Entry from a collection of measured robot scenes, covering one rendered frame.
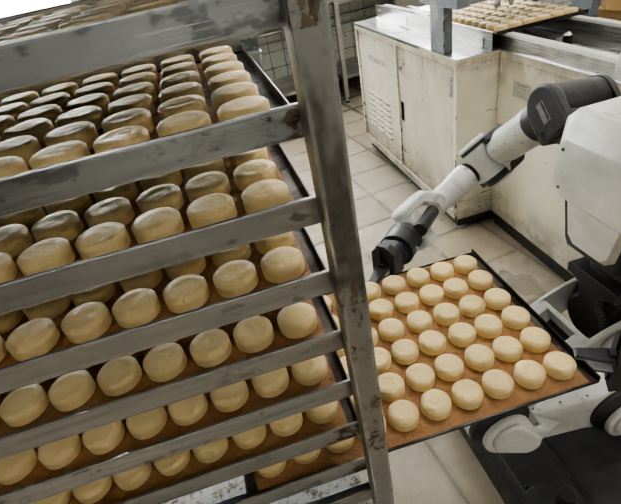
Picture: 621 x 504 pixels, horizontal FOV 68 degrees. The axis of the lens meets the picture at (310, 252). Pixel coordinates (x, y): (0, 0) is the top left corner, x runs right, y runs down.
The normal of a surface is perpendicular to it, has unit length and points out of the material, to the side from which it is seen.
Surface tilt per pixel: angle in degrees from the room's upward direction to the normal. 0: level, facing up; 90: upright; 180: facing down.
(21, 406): 0
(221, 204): 0
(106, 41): 90
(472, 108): 90
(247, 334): 0
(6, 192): 90
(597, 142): 46
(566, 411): 90
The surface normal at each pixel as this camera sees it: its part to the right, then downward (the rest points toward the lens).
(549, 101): -0.96, 0.22
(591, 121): -0.80, -0.36
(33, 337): -0.17, -0.80
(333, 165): 0.25, 0.52
